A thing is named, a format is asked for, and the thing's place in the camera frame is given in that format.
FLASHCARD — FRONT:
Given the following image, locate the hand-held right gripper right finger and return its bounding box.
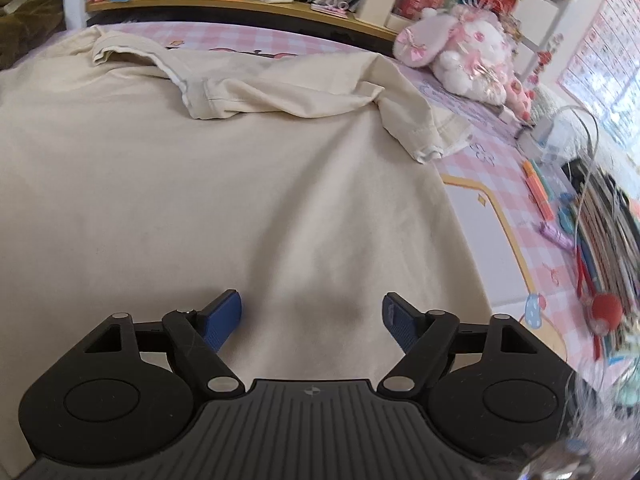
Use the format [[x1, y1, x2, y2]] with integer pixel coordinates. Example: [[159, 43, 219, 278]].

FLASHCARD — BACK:
[[377, 292, 539, 395]]

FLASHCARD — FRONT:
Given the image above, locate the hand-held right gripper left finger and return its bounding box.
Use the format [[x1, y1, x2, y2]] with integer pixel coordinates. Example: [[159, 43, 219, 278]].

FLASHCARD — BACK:
[[82, 289, 246, 396]]

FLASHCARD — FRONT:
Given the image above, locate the cream t-shirt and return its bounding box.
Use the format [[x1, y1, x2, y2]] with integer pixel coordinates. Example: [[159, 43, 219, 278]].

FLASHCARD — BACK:
[[0, 27, 493, 477]]

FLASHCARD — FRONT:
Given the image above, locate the purple pen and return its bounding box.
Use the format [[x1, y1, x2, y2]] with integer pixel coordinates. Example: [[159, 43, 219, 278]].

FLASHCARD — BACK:
[[537, 221, 574, 249]]

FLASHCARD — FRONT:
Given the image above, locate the orange highlighter pen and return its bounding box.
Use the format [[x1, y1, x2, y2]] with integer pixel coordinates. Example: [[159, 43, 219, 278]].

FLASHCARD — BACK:
[[522, 160, 556, 221]]

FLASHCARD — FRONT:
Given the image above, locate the red ball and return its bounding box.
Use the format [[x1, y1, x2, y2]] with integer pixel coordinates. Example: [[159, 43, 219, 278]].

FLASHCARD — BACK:
[[585, 294, 624, 334]]

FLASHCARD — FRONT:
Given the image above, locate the stack of books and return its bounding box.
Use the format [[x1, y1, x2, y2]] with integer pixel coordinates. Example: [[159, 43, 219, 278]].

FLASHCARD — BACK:
[[562, 157, 640, 352]]

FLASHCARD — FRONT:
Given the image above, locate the small pink plush toy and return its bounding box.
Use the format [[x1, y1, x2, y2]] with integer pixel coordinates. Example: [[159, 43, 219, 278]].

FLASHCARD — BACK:
[[505, 77, 536, 122]]

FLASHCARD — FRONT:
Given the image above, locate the pink white plush bunny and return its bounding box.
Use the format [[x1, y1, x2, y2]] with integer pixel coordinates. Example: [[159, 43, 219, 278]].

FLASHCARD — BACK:
[[392, 5, 521, 107]]

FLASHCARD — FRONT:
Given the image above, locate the wooden bookshelf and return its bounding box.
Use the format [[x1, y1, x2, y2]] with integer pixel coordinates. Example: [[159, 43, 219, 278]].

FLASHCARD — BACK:
[[85, 0, 567, 43]]

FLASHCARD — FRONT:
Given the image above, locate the white open box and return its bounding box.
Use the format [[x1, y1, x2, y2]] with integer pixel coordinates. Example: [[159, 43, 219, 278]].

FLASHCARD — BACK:
[[356, 0, 399, 25]]

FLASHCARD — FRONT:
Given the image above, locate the olive green cloth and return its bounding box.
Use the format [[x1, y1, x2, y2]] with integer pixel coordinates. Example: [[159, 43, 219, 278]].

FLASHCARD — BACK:
[[0, 0, 66, 69]]

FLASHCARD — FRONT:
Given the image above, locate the white cable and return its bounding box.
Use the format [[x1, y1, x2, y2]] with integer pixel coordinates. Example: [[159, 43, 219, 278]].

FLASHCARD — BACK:
[[545, 105, 601, 242]]

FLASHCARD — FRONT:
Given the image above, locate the wall poster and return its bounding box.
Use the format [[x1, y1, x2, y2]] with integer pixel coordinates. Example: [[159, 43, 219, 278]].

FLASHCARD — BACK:
[[557, 0, 640, 147]]

